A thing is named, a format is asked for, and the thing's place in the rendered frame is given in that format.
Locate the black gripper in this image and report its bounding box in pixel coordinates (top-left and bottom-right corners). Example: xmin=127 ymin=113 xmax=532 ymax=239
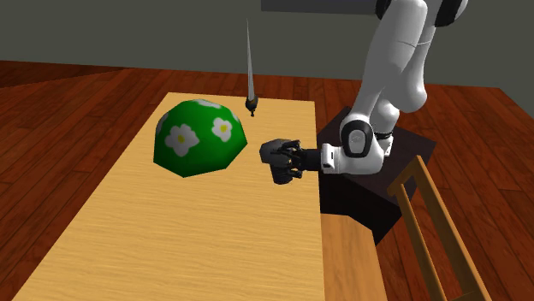
xmin=258 ymin=139 xmax=323 ymax=186

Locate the green ball with white flowers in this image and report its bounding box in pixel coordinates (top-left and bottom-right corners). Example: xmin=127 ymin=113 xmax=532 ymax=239
xmin=152 ymin=98 xmax=249 ymax=179

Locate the dark robot stand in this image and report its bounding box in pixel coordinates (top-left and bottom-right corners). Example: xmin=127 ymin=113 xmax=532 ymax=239
xmin=316 ymin=105 xmax=437 ymax=246

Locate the light wooden table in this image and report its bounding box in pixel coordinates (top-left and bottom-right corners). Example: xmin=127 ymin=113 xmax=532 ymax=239
xmin=11 ymin=91 xmax=389 ymax=301

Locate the grey dagger with dark handle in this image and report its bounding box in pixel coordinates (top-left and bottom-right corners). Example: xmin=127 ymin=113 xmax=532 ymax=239
xmin=244 ymin=17 xmax=259 ymax=118

